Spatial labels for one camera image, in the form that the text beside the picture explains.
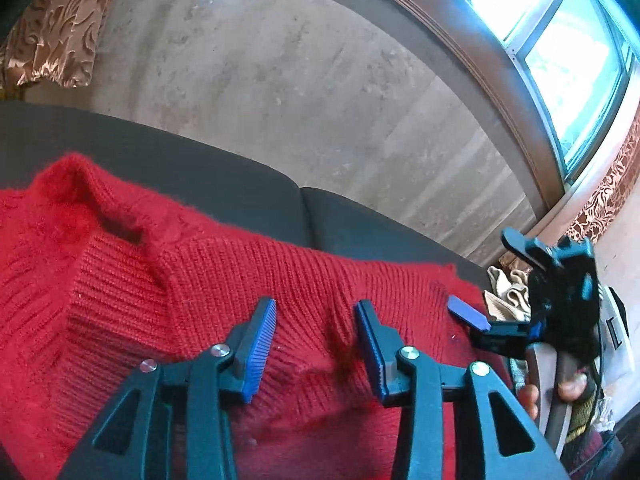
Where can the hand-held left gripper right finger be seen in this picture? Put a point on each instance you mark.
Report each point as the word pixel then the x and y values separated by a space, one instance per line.
pixel 370 355

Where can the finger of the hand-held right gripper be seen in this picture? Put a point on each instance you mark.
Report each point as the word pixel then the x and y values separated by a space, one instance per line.
pixel 467 312
pixel 525 247

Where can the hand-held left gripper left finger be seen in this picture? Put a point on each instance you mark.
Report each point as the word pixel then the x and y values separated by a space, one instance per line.
pixel 260 350

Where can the cream knitted sweater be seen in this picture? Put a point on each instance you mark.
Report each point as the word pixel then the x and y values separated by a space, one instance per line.
pixel 507 295

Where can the red knitted sweater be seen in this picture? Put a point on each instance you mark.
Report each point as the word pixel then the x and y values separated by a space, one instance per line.
pixel 175 300

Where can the person's right hand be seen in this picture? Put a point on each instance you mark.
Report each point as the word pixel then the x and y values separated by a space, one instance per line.
pixel 572 390

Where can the storage box with white lid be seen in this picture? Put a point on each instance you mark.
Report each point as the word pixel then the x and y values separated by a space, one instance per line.
pixel 617 335

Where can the brown floral curtain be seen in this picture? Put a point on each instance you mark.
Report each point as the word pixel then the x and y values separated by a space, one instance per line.
pixel 605 195
pixel 60 25

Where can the window with wooden frame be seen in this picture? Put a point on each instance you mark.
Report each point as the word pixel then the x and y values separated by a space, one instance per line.
pixel 550 35

